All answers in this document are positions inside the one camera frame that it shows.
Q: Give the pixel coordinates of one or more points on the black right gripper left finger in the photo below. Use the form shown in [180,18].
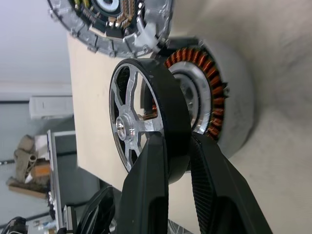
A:
[146,195]

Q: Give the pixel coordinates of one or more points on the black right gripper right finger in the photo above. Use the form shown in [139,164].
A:
[219,195]

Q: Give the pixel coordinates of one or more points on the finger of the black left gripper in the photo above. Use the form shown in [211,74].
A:
[100,214]

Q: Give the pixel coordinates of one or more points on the black spoked rotor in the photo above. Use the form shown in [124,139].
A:
[175,109]

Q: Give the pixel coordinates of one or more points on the grey motor housing copper windings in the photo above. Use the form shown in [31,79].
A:
[241,97]

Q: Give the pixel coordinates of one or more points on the grey tape roll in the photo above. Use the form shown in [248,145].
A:
[80,31]

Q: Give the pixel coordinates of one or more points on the aluminium profile block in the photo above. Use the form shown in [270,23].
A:
[69,219]

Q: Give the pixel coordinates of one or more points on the grey framed panel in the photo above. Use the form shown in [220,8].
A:
[63,170]

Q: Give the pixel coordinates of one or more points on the brown cardboard clutter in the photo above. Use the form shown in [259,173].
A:
[26,165]

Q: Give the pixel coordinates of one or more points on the white wall box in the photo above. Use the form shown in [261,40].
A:
[48,107]

